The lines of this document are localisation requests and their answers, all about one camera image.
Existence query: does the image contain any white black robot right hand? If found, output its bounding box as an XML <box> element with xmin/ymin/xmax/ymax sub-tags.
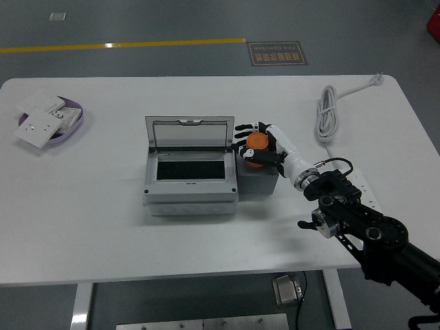
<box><xmin>230</xmin><ymin>120</ymin><xmax>311</xmax><ymax>183</ymax></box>

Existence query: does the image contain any orange cylinder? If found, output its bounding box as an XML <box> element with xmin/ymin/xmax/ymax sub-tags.
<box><xmin>245</xmin><ymin>133</ymin><xmax>271</xmax><ymax>169</ymax></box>

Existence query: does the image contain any grey electrical box with flap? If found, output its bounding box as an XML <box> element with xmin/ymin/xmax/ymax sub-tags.
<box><xmin>142</xmin><ymin>115</ymin><xmax>240</xmax><ymax>217</ymax></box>

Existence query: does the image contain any grey cube with round hole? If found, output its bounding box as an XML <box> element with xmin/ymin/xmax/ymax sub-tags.
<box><xmin>235</xmin><ymin>157</ymin><xmax>280</xmax><ymax>201</ymax></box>

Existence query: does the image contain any metal floor box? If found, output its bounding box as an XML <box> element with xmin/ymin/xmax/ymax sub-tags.
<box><xmin>272</xmin><ymin>274</ymin><xmax>305</xmax><ymax>307</ymax></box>

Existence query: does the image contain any white power strip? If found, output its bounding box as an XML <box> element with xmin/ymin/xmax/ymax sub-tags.
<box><xmin>350</xmin><ymin>171</ymin><xmax>378</xmax><ymax>209</ymax></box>

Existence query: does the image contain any brown floor sign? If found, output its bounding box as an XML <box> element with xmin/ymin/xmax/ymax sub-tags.
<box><xmin>246</xmin><ymin>41</ymin><xmax>309</xmax><ymax>67</ymax></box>

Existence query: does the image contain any white table leg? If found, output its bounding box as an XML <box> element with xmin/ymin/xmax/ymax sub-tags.
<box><xmin>322</xmin><ymin>268</ymin><xmax>352</xmax><ymax>330</ymax></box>
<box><xmin>70</xmin><ymin>282</ymin><xmax>94</xmax><ymax>330</ymax></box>

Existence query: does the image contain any red object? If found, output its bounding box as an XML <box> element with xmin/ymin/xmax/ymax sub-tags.
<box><xmin>426</xmin><ymin>6</ymin><xmax>440</xmax><ymax>37</ymax></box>

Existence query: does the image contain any purple tray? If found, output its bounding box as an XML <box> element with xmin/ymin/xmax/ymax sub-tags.
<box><xmin>17</xmin><ymin>95</ymin><xmax>86</xmax><ymax>149</ymax></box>

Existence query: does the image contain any white perforated socket insert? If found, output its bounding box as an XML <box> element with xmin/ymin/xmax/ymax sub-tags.
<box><xmin>46</xmin><ymin>106</ymin><xmax>83</xmax><ymax>135</ymax></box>

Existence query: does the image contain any white socket plate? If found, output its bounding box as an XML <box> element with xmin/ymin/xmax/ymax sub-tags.
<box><xmin>13</xmin><ymin>109</ymin><xmax>63</xmax><ymax>149</ymax></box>

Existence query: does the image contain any white power cord with plug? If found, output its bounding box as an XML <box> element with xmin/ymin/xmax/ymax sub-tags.
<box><xmin>315</xmin><ymin>71</ymin><xmax>385</xmax><ymax>161</ymax></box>

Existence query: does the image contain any black floor cable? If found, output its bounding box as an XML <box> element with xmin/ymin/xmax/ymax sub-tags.
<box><xmin>295</xmin><ymin>271</ymin><xmax>309</xmax><ymax>330</ymax></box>

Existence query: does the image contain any metal base plate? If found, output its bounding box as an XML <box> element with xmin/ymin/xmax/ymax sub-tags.
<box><xmin>115</xmin><ymin>313</ymin><xmax>290</xmax><ymax>330</ymax></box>

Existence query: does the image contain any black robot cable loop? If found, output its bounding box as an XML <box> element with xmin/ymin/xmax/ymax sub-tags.
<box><xmin>408</xmin><ymin>314</ymin><xmax>440</xmax><ymax>330</ymax></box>

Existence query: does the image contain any white switch plate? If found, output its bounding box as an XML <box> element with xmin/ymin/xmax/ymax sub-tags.
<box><xmin>16</xmin><ymin>88</ymin><xmax>67</xmax><ymax>114</ymax></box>

